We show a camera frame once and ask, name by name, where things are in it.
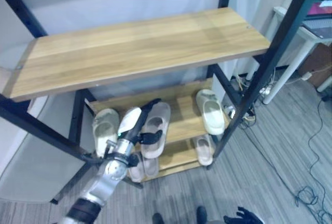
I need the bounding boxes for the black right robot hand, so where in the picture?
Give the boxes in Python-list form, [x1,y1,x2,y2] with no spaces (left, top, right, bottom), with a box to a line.
[224,206,264,224]

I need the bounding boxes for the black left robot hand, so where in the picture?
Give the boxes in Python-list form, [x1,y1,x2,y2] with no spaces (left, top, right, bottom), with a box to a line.
[117,99,164,146]

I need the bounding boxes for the beige pink slipper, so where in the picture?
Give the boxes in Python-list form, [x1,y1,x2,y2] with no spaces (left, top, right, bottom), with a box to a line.
[140,102,172,159]

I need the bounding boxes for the wooden shelf board with slippers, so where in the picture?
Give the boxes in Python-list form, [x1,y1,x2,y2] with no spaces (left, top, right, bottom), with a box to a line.
[85,77,231,155]

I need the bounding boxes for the dark right robot foot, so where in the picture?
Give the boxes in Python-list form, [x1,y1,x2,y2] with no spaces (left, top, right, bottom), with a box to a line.
[196,205,209,224]

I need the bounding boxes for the small beige slipper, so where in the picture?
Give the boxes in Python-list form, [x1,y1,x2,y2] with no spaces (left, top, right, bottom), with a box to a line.
[142,156,160,178]
[128,153,144,183]
[193,135,216,166]

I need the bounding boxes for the low wooden shelf board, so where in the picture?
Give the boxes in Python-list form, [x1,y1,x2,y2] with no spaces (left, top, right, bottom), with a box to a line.
[126,137,216,183]

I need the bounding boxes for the large wooden shelf board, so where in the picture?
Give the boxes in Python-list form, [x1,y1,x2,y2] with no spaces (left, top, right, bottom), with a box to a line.
[5,7,272,103]

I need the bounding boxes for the cream white slipper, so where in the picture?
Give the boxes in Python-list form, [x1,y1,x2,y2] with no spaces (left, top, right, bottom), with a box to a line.
[195,89,226,135]

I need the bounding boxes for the light grey panel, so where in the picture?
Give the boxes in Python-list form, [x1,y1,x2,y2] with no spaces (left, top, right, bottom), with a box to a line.
[0,94,88,204]

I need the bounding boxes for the white desk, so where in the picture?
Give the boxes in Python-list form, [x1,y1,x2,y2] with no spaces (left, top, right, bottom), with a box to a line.
[262,6,332,105]

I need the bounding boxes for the brown cardboard box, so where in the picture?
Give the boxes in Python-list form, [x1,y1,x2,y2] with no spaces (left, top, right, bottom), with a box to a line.
[297,43,332,88]

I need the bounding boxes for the grey laptop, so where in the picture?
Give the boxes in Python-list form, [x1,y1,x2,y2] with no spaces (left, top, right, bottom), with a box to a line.
[302,18,332,38]

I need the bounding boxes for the cream slipper with dirty strap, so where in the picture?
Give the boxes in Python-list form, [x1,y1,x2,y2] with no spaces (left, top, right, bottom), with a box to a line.
[92,108,120,158]

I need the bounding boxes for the long black floor cable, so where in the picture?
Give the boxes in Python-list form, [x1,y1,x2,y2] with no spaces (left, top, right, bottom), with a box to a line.
[294,99,332,224]

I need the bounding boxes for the black metal shoe rack frame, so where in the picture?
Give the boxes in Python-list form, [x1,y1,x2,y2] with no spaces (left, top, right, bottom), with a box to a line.
[0,0,325,205]

